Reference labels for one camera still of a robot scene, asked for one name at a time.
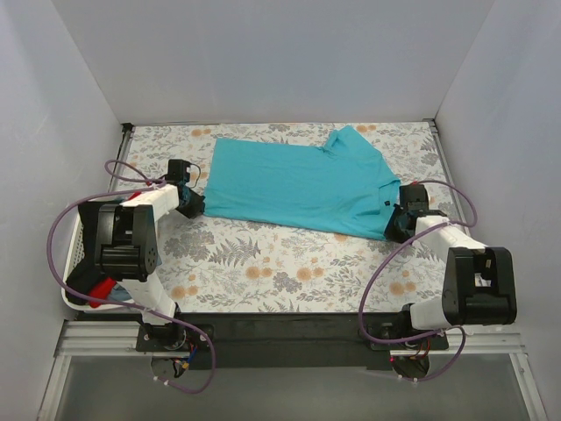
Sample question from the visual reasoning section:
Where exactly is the turquoise t shirt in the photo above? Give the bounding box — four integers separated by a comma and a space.
204, 126, 401, 239

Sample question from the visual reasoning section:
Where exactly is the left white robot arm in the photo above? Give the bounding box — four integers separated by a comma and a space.
78, 185, 205, 351

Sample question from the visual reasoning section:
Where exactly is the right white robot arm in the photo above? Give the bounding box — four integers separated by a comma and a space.
384, 204, 517, 349

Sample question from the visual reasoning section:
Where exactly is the floral table mat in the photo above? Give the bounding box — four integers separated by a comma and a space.
119, 123, 444, 312

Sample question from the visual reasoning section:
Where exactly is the grey blue t shirt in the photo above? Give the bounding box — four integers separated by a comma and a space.
108, 284, 133, 303

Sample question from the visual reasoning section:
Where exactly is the white laundry basket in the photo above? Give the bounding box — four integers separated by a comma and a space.
59, 192, 146, 313

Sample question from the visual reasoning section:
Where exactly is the red t shirt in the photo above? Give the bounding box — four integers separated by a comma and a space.
88, 278, 116, 309

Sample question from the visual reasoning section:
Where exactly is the black t shirt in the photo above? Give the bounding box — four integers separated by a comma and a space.
64, 199, 124, 308

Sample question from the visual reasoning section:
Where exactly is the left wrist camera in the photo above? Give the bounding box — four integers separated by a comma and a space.
165, 159, 191, 186

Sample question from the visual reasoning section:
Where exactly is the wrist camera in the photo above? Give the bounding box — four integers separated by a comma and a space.
165, 159, 191, 186
399, 183, 430, 211

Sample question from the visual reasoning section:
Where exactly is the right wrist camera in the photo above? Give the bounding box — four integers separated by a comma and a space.
399, 183, 430, 211

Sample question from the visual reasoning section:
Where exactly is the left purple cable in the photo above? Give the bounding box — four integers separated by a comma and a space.
47, 160, 217, 395

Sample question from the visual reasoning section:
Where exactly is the purple cable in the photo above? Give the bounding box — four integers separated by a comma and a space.
47, 160, 217, 395
358, 179, 479, 385

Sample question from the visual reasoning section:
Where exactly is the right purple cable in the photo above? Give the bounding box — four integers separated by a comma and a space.
358, 179, 479, 385

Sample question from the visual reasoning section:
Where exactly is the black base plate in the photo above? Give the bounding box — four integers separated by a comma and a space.
135, 311, 448, 372

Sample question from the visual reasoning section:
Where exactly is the aluminium frame rail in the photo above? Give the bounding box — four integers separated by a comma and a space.
53, 318, 527, 357

